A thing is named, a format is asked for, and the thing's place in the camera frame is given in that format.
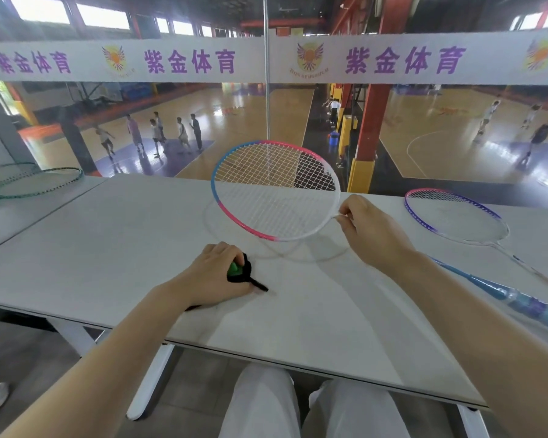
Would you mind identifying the person's left hand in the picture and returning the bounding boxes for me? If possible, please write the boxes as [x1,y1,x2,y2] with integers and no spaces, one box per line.
[162,242,259,311]

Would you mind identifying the person's right hand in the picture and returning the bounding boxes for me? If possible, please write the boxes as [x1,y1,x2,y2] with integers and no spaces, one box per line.
[335,193,421,275]

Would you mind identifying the green black cleaning cloth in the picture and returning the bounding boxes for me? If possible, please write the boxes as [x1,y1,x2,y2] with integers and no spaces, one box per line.
[184,252,269,311]

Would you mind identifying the purple pink badminton racket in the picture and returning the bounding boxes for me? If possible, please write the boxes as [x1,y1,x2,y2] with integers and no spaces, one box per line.
[403,187,548,296]

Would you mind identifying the pink blue badminton racket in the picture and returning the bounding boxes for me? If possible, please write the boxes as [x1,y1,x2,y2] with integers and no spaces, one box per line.
[209,140,548,333]

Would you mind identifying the person's right forearm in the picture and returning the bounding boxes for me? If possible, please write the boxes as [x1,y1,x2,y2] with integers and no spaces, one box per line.
[388,250,548,438]

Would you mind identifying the person's left forearm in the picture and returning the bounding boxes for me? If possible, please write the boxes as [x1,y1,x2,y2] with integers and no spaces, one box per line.
[0,282,197,438]

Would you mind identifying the person's white trousers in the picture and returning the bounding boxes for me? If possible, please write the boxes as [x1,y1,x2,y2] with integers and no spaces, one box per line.
[218,362,412,438]

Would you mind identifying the green badminton racket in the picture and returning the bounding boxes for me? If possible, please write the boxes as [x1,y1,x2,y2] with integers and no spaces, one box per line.
[0,162,42,187]
[0,167,85,205]

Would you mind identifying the red pillar with yellow base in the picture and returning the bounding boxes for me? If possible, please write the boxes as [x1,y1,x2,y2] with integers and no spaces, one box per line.
[346,0,414,193]

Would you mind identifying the white table leg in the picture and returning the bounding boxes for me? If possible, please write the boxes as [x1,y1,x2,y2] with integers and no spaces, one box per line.
[127,344,175,421]
[45,316,108,356]
[456,405,490,438]

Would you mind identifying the group of distant people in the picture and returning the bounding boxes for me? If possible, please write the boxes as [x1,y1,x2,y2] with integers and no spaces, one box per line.
[96,95,548,169]

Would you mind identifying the metal window mullion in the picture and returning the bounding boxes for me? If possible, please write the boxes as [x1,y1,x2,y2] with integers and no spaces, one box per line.
[262,0,273,142]

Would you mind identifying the white banner with purple print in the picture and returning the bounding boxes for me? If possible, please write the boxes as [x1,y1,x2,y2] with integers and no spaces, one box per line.
[0,29,548,87]

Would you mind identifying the yellow padded post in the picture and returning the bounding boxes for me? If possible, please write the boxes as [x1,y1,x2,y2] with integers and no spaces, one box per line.
[337,114,358,156]

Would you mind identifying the dark hoop post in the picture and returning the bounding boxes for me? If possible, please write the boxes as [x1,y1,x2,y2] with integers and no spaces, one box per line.
[57,104,99,176]

